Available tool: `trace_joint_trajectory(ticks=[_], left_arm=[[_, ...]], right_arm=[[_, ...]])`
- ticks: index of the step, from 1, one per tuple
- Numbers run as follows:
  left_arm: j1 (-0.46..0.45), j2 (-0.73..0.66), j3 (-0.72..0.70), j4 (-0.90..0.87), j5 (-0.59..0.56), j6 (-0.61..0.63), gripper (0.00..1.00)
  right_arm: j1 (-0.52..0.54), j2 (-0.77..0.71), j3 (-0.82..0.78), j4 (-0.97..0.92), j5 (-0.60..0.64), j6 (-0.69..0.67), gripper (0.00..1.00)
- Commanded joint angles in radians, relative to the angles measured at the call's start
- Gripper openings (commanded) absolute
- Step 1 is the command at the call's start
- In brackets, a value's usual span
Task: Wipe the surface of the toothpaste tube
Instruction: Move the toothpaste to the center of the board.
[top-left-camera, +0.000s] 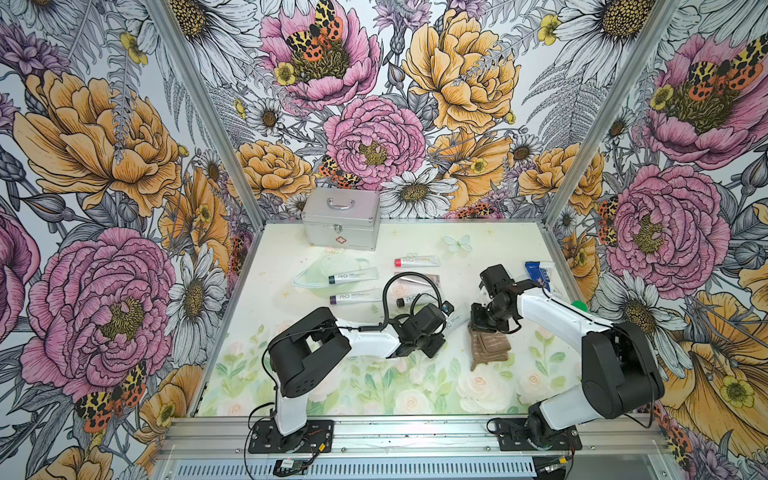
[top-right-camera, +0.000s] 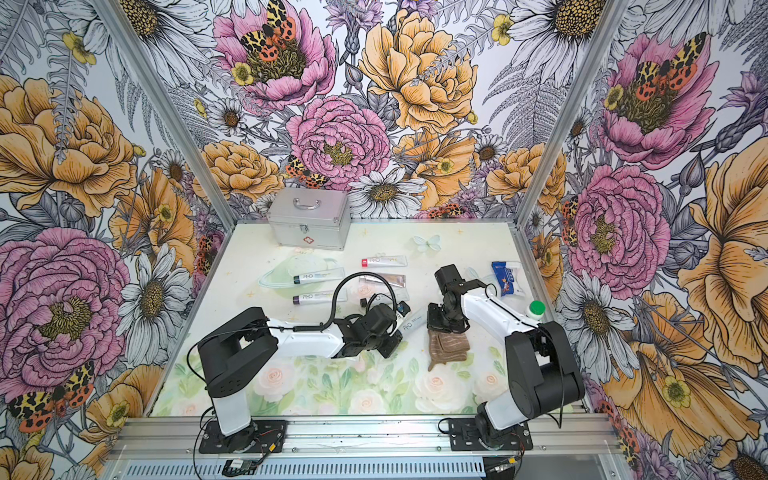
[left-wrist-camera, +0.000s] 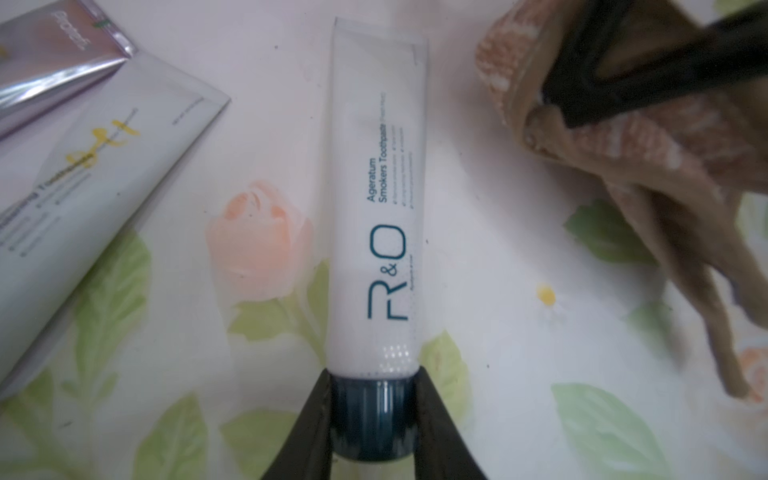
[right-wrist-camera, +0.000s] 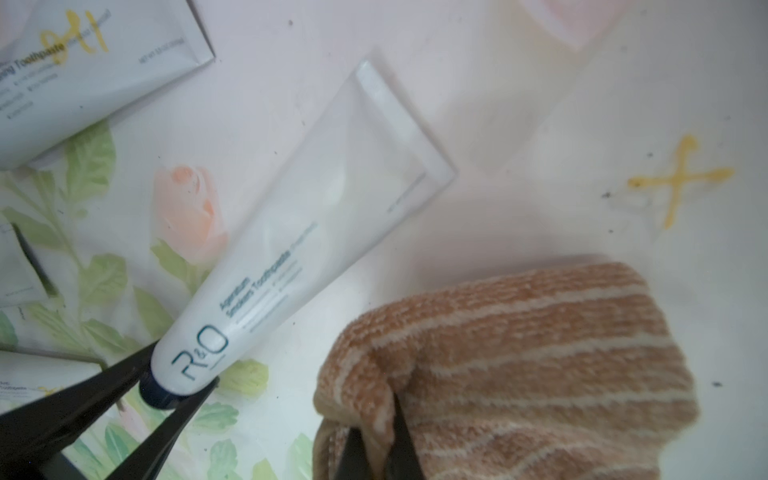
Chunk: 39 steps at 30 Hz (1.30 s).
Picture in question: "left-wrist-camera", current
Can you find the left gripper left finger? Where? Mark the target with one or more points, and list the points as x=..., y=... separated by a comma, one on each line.
x=307, y=451

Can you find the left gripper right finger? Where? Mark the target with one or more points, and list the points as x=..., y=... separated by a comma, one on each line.
x=440, y=451

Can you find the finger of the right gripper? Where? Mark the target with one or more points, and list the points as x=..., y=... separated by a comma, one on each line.
x=730, y=50

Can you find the teal cap toothpaste tube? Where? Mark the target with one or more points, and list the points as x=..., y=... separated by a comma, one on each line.
x=378, y=136

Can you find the black cap toothpaste tube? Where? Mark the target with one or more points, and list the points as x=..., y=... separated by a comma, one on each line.
x=127, y=139

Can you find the metallic pink toothpaste tube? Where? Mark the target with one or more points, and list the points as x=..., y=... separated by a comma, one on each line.
x=52, y=53

